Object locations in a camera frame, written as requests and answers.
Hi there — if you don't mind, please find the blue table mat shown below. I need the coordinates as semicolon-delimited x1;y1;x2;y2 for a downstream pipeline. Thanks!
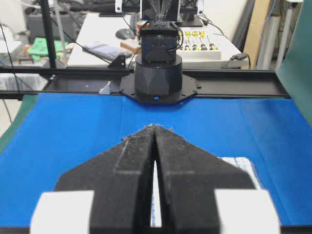
0;93;312;227

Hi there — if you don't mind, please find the white desk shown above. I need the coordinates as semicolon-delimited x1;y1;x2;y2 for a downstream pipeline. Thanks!
67;13;249;70

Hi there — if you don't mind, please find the green cloth pile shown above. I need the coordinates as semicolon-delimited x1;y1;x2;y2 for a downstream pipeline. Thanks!
28;37;63;60

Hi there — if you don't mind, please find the folded grey cloth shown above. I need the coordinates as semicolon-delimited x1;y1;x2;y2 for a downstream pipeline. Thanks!
83;41;133;61

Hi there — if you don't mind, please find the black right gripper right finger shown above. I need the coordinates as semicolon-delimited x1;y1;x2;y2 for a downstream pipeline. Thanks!
155;126;281;234

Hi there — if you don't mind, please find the black vertical pole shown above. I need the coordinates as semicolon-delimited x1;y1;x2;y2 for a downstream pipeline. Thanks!
40;0;57;69

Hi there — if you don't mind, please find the white blue-striped towel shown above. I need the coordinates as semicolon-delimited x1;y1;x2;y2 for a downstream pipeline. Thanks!
150;157;263;228

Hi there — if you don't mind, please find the screwdriver set tray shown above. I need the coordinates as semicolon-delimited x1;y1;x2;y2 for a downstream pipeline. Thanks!
177;30;222;60

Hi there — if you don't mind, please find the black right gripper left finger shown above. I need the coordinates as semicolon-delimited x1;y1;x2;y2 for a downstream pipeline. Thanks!
30;126;155;234

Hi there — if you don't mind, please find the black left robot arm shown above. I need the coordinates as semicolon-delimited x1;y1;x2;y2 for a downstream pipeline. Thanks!
30;21;195;234

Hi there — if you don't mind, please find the black computer mouse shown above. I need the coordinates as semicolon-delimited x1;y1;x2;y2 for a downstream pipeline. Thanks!
115;28;135;39

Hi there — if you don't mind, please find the black mounting rail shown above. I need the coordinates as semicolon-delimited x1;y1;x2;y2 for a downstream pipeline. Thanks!
0;67;289;104

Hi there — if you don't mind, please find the green backdrop sheet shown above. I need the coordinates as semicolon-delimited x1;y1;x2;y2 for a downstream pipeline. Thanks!
276;0;312;124

